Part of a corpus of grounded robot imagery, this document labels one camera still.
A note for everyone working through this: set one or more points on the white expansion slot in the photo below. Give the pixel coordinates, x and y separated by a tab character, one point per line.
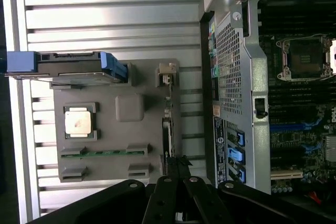
286	175

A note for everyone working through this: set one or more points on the silver CPU chip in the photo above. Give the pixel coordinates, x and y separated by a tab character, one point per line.
78	122

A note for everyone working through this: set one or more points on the hard disk in blue caddy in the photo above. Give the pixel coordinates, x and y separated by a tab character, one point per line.
68	65

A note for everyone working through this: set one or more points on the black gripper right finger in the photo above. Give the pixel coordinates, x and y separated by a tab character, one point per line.
262	205

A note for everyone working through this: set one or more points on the silver chipset heat sink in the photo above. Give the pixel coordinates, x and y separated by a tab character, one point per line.
331	148

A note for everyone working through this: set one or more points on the grey parts rack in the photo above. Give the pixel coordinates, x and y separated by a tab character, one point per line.
118	134

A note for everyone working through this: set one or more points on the loose green RAM stick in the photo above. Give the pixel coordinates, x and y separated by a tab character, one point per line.
105	153

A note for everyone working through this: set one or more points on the black open PC case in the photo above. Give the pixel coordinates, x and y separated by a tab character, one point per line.
246	77

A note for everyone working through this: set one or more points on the green motherboard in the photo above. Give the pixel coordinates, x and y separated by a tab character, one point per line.
294	140

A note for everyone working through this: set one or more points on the metal socket cover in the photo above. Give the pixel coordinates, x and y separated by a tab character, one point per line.
333	56

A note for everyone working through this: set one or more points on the expansion slot with blue latch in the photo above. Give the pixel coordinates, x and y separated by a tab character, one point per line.
312	146

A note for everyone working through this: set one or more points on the CPU socket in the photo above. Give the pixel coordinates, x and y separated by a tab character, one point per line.
302	58

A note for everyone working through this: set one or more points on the black case lock switch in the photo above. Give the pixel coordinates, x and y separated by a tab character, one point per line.
260	107

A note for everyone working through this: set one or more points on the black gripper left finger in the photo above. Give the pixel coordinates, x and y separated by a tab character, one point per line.
105	203

